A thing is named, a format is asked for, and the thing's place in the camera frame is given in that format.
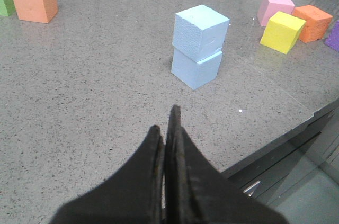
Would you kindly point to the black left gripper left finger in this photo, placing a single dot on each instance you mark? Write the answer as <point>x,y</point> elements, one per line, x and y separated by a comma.
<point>132,195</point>

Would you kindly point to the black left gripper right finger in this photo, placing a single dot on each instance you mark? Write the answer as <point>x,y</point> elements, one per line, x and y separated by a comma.
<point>196,192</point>

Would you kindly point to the smooth light blue foam cube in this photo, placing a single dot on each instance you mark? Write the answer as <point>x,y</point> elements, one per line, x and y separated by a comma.
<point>195,74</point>

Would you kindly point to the textured light blue foam cube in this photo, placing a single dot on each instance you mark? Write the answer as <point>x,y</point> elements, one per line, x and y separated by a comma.
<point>199,32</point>

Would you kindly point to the yellow foam cube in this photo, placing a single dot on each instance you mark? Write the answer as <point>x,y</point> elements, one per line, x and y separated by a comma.
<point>282,31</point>

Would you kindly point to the pink foam cube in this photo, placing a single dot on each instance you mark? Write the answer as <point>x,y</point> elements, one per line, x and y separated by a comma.
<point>269,7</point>

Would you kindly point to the orange foam cube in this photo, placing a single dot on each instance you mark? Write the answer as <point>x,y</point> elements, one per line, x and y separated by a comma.
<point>42,11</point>
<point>317,22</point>

